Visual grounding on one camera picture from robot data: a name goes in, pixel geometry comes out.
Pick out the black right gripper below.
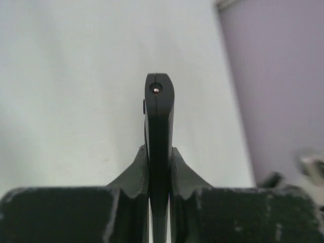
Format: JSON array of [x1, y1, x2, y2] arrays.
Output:
[[257, 172, 285, 188]]

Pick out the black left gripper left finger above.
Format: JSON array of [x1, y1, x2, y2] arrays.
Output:
[[1, 146, 149, 242]]

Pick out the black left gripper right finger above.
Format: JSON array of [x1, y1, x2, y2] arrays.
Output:
[[170, 148, 323, 242]]

